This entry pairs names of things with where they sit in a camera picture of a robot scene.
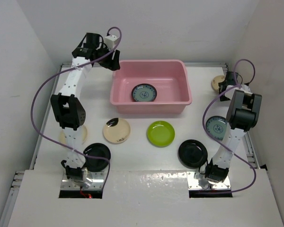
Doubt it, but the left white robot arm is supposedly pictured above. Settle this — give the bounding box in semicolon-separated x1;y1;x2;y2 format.
50;33;120;183

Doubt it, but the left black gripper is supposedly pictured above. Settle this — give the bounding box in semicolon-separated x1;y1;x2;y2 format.
94;44;119;71

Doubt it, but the green plate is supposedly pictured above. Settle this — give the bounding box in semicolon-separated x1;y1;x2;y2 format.
146;121;176;148

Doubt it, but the black plate left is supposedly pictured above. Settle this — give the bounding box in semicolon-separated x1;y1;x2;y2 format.
82;143;111;172

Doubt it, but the blue patterned plate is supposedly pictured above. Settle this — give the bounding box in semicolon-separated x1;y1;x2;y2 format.
205;115;227;141
131;83;157;102

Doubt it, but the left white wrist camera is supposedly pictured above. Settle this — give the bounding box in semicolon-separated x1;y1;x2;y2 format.
104;35;119;50

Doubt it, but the cream plate with black brushstroke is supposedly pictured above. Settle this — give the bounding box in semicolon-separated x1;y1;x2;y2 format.
103;118;131;144

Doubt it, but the cream plate far left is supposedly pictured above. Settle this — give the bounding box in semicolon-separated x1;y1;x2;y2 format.
58;125;88;144

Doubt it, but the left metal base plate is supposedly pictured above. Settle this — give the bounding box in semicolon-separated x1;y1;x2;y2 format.
60;172;104;191

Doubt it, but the metal base plate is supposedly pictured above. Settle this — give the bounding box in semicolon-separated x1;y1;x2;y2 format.
60;172;104;191
186;171;231;192

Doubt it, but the pink plastic bin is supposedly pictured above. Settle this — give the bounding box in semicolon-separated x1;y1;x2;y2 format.
110;60;192;114

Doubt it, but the black plate right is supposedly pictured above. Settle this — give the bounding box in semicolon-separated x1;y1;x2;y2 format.
177;140;208;169

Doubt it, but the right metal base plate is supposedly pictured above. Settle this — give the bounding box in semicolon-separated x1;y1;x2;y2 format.
186;171;231;192

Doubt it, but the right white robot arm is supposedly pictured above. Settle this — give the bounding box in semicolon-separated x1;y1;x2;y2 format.
205;71;262;183

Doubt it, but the cream floral plate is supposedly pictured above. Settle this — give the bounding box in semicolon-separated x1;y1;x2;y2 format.
211;75;225;93

